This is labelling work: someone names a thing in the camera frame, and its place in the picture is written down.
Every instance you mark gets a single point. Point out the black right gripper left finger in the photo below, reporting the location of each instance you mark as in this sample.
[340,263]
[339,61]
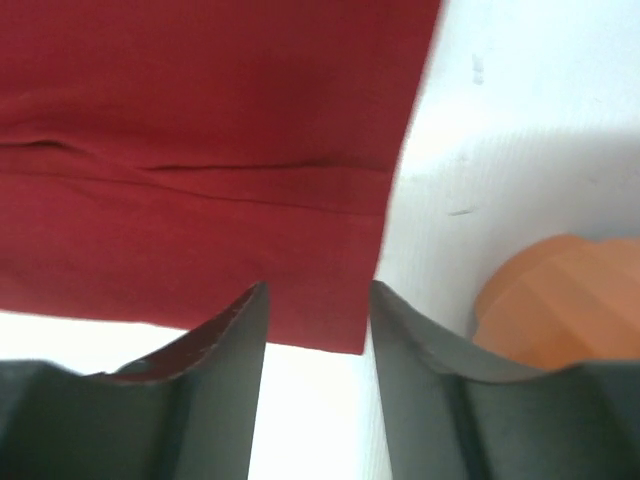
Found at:
[184,411]

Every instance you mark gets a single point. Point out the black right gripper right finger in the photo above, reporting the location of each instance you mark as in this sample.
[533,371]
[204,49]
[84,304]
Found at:
[453,410]

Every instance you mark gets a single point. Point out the red t-shirt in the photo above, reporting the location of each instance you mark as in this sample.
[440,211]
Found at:
[160,157]

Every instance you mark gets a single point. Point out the orange plastic laundry basket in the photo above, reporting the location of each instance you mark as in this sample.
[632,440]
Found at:
[563,300]

